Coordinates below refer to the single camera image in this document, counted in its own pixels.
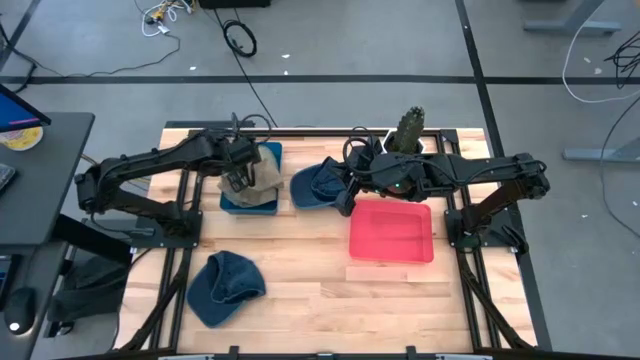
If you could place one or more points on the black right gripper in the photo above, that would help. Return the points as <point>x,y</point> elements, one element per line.
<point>390,175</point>

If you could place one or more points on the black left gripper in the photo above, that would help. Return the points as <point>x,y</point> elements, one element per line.
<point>240,152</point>

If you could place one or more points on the blue denim baseball cap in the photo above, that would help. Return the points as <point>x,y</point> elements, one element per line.
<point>305,190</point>
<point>225,290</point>

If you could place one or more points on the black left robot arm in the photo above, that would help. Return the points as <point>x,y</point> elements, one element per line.
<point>145,162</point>

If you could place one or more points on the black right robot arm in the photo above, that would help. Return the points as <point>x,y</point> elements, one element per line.
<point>490,167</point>

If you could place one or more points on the green cactus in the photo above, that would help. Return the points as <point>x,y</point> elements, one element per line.
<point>410,130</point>

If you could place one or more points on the red plastic tray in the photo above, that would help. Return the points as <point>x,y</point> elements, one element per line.
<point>390,232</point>

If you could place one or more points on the blue plastic tray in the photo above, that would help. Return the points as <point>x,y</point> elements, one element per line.
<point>250,210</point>

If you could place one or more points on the black box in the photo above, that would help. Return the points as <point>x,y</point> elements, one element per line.
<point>232,3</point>

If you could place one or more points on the black table clamp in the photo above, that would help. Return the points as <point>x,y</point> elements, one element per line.
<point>233,352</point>
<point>410,352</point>

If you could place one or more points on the black desk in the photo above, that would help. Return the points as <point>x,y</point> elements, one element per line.
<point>45,190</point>

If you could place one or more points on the black bag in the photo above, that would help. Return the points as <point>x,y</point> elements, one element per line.
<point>90,295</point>

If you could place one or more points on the grey desk foot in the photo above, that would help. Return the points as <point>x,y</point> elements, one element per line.
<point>600,154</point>

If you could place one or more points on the yellow round disc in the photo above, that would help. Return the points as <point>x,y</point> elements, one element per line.
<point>25,140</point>

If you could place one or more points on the computer monitor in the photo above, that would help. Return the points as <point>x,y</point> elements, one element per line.
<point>12,112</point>

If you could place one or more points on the desk with grey leg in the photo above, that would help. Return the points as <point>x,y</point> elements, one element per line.
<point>570,25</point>

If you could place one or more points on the black keyboard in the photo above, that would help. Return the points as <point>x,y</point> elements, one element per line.
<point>5,177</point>

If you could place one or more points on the black computer mouse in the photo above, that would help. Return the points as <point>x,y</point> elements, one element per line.
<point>20,310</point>

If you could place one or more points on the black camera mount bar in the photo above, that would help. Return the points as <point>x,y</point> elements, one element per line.
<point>200,124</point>

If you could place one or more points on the black aluminium rail frame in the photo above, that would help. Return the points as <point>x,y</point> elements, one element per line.
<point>320,133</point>

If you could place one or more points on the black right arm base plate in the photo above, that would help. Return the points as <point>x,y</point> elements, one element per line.
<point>452,236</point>

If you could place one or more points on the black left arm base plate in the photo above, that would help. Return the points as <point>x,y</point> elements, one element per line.
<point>150,241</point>

